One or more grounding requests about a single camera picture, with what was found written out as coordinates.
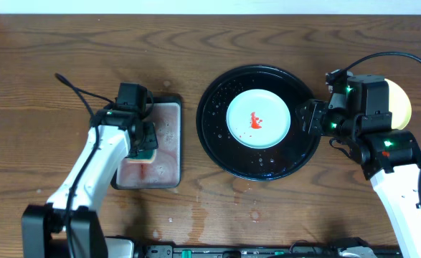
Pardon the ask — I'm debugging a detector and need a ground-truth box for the green and yellow sponge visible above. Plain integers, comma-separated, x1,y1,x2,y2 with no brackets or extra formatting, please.
126,150,157,163

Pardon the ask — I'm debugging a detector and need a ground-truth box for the mint plate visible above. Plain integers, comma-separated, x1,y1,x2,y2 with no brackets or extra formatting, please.
226,89,291,149

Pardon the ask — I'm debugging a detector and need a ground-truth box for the yellow plate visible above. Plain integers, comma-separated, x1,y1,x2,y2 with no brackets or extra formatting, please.
385,79,412,130

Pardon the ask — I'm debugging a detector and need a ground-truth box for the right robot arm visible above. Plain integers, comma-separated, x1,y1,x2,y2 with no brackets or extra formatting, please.
296,75,421,257

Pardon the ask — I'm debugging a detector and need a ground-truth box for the black rectangular soapy tray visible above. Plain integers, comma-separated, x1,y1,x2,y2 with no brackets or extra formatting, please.
111,95,181,190

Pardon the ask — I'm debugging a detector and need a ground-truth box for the black round serving tray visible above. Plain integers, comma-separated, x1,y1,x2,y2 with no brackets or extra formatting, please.
196,64,320,181

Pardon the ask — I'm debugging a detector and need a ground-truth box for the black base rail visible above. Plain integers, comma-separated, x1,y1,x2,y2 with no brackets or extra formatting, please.
105,236,402,258

